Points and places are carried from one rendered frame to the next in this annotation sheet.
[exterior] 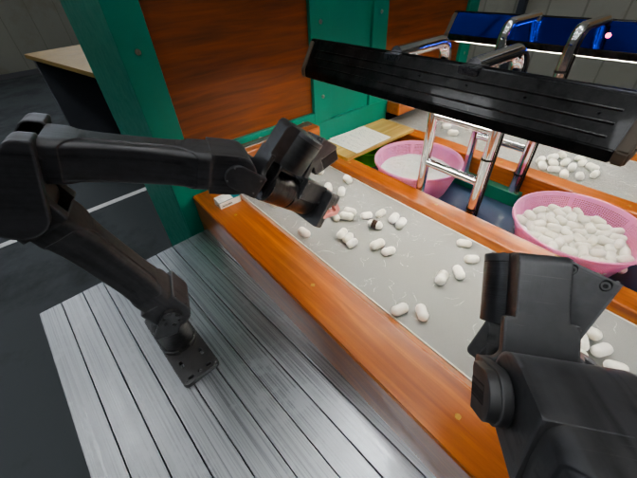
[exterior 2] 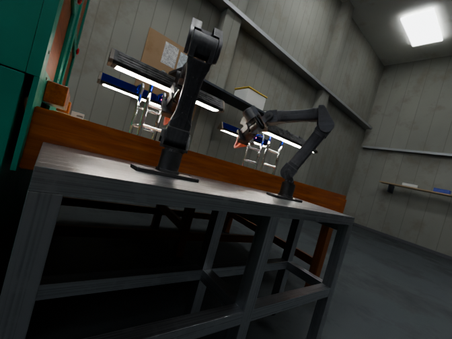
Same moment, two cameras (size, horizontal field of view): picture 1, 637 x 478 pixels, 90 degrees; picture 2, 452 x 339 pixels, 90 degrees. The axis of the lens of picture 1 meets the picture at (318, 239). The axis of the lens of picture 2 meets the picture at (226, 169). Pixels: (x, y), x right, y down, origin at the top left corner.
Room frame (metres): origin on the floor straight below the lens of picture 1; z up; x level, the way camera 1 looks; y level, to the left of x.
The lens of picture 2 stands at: (0.17, 0.97, 0.75)
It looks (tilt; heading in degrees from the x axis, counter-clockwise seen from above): 1 degrees down; 272
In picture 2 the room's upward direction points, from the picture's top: 16 degrees clockwise
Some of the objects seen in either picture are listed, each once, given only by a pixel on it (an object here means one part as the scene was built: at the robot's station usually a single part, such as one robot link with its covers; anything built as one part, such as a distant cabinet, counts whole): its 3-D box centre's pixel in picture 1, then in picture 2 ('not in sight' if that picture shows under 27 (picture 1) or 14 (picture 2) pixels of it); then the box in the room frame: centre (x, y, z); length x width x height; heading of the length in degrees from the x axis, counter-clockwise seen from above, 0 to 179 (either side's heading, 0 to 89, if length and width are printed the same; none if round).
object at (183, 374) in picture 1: (173, 331); (169, 162); (0.37, 0.29, 0.71); 0.20 x 0.07 x 0.08; 41
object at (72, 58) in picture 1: (137, 107); not in sight; (2.79, 1.44, 0.40); 1.50 x 0.77 x 0.80; 50
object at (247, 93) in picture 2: not in sight; (249, 99); (0.27, -2.84, 1.90); 0.45 x 0.37 x 0.25; 41
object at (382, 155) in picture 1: (415, 172); not in sight; (0.90, -0.32, 0.72); 0.27 x 0.27 x 0.10
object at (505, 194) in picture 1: (521, 113); (143, 119); (0.88, -0.59, 0.90); 0.20 x 0.19 x 0.45; 37
